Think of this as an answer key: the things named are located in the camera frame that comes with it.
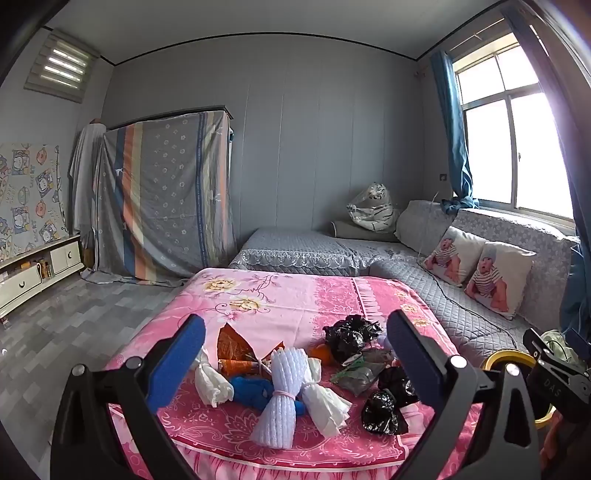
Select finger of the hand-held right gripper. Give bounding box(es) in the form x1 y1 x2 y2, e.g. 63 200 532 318
523 328 557 367

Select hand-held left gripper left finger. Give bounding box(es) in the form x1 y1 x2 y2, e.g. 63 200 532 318
50 314 207 480

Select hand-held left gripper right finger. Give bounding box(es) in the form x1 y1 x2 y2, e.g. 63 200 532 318
387 309 541 480

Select yellow round trash bin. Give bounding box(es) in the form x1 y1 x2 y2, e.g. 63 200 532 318
482 348 555 425

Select orange snack wrapper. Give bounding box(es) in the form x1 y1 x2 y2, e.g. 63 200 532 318
217 323 287 377

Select green snack wrapper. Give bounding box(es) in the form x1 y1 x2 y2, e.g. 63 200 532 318
330 353 386 397

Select small black plastic bag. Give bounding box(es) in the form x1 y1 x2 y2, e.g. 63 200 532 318
361 389 409 437
378 366 419 409

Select orange peel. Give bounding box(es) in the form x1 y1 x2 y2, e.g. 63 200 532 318
308 344 334 367

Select pale green cloth bag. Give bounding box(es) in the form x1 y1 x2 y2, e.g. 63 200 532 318
540 329 578 370

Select grey crumpled wrapper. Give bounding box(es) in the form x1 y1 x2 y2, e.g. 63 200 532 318
362 346 398 367

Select crumpled white tissue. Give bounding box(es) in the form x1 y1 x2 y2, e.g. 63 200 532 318
301 357 352 438
194 346 235 408

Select large black plastic bag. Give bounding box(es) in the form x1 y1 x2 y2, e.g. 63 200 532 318
322 315 384 365

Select grey quilted sofa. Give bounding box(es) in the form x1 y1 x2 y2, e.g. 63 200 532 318
229 199 580 365

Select baby print cushion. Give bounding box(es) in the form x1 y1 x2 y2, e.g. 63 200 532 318
464 240 536 320
424 225 485 287

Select white foam fruit net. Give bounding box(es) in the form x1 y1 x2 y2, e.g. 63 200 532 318
252 347 309 449

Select pink floral tablecloth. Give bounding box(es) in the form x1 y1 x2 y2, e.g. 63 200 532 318
104 267 483 480

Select grey bolster pillow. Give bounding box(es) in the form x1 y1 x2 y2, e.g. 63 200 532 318
329 220 400 243

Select white tiger plush toy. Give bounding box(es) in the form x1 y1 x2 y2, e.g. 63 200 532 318
346 182 400 232

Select long blue curtain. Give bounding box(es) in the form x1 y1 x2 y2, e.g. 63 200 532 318
501 0 591 342

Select striped sheet covered wardrobe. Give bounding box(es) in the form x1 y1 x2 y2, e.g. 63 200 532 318
81 106 238 287

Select white low cabinet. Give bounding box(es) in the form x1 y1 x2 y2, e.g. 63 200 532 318
0 234 85 319

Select grey draped cloth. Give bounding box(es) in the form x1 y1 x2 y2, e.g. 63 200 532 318
69 121 109 268

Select large window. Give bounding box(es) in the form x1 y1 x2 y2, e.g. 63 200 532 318
450 28 575 217

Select short blue curtain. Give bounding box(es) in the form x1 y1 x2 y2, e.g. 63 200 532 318
430 50 481 214

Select window blind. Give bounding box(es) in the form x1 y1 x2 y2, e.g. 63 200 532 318
24 28 99 104

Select white cable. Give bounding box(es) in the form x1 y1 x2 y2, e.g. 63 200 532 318
418 191 522 352

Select cartoon wall poster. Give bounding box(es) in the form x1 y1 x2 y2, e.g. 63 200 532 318
0 142 63 261

